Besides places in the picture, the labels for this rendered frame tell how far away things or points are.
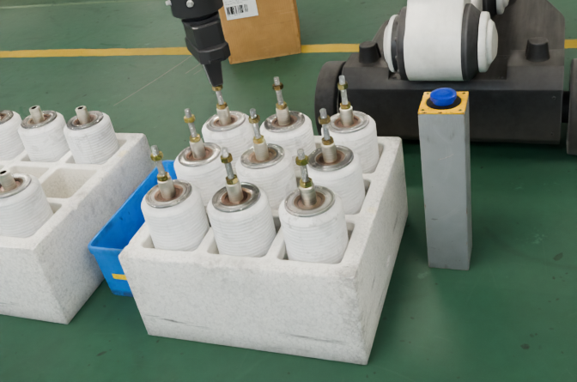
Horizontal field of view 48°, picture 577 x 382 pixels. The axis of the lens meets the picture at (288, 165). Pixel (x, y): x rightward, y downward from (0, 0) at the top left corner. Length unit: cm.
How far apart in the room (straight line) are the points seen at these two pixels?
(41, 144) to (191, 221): 50
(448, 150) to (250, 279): 37
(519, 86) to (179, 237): 74
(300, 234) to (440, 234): 30
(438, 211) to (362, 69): 45
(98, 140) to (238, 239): 48
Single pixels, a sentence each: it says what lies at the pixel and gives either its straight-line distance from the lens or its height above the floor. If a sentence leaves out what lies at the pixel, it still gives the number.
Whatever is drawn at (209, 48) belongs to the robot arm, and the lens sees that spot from 112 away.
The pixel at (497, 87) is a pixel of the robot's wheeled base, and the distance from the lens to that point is 139.
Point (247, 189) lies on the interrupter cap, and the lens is 101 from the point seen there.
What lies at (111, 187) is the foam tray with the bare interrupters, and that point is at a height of 15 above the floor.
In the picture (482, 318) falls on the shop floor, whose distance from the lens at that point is 111.
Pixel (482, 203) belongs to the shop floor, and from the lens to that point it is 135.
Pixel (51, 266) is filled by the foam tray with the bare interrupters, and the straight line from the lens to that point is 123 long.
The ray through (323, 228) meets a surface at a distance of 93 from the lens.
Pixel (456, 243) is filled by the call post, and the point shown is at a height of 6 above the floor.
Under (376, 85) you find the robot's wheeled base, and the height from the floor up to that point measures 18.
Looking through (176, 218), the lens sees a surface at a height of 23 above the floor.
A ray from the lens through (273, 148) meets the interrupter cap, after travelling 110.
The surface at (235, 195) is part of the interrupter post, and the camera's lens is 98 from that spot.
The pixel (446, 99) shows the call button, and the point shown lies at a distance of 102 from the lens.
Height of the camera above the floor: 79
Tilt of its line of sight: 31 degrees down
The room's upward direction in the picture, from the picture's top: 11 degrees counter-clockwise
